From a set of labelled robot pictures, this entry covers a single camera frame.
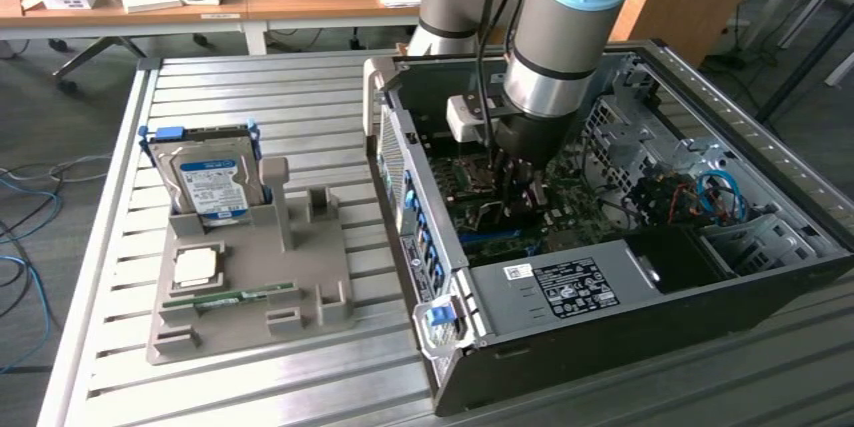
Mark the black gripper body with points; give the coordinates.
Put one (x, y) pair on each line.
(532, 139)

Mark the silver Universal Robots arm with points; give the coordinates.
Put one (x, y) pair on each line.
(560, 27)

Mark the metal CPU socket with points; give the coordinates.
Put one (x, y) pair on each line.
(473, 174)

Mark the green motherboard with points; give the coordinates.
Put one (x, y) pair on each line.
(580, 227)

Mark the blue expansion slot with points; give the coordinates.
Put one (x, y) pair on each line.
(489, 237)

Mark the perforated metal disk bay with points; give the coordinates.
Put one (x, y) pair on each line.
(627, 147)

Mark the grey power supply unit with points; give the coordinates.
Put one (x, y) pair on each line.
(507, 307)

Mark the blue case latch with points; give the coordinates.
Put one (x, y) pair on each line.
(440, 314)

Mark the slanted metal disk bay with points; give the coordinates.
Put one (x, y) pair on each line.
(760, 242)

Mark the black and grey PC case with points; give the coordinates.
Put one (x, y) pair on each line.
(600, 362)

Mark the grey plastic parts rack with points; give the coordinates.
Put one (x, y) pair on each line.
(266, 297)

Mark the hard disk in blue carrier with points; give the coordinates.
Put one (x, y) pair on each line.
(209, 182)

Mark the green RAM stick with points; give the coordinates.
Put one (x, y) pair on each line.
(220, 299)

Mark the silver CPU chip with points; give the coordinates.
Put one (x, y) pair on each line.
(196, 267)

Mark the grey desk leg with casters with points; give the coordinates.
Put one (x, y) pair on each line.
(100, 49)

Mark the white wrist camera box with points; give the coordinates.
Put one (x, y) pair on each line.
(465, 119)

